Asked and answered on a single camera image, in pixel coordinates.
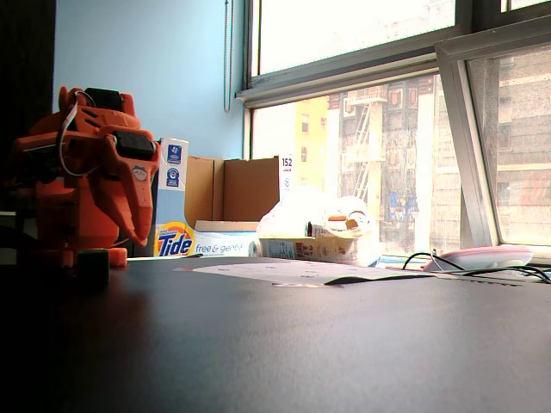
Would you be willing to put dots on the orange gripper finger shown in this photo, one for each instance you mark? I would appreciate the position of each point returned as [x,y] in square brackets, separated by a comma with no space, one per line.
[115,193]
[140,193]

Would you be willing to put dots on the green cube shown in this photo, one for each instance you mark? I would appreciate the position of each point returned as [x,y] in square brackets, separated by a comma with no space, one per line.
[93,266]

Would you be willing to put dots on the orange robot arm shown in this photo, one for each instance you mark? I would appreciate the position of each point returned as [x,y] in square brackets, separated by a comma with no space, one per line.
[64,206]

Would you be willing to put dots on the white numbered grid paper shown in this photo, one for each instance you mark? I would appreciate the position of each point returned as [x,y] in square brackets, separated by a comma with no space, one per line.
[301,271]

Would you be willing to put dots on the Tide detergent cardboard box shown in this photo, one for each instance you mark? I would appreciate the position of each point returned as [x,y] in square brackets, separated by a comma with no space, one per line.
[174,241]

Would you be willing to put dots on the clear plastic bag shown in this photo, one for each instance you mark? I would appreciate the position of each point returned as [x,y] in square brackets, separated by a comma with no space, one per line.
[292,215]

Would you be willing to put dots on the pink tape piece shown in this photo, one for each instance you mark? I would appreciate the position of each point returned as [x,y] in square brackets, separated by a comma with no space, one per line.
[301,285]

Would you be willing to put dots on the open aluminium window sash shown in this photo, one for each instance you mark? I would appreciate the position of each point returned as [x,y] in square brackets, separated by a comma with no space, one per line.
[456,129]

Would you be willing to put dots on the fixed window frame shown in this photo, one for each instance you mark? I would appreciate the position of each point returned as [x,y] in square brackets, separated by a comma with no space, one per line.
[344,69]

